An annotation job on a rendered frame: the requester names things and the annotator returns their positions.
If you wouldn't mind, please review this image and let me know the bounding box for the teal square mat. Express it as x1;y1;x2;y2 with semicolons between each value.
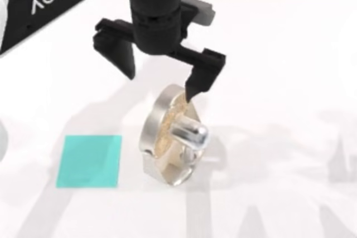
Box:
55;134;123;188

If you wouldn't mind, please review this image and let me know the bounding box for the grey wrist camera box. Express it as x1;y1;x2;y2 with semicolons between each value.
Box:
180;0;216;41

